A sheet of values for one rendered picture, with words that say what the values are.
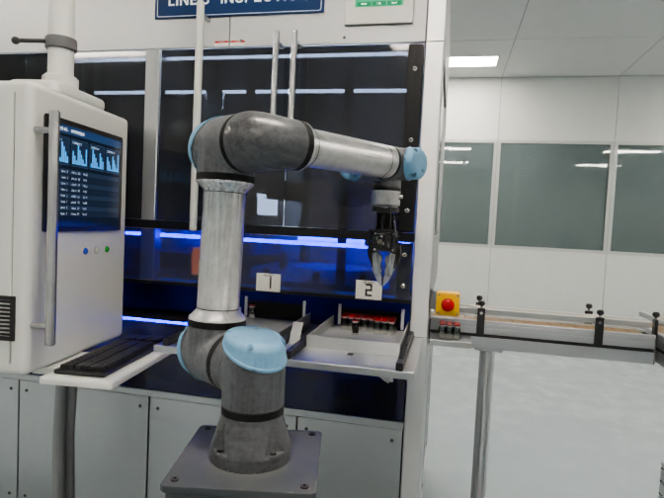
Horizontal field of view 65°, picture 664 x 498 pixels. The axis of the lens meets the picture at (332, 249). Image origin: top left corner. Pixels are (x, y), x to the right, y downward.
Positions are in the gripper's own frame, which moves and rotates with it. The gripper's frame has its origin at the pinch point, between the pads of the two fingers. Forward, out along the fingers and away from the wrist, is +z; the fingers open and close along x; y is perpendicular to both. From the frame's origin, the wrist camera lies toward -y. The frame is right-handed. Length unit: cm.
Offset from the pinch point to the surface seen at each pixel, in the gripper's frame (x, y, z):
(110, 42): -104, -24, -75
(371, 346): -2.0, 2.1, 17.8
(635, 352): 75, -35, 20
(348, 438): -11, -24, 55
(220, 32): -62, -24, -77
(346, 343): -8.9, 2.1, 17.7
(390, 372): 5.0, 16.0, 20.3
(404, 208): 2.8, -24.3, -20.6
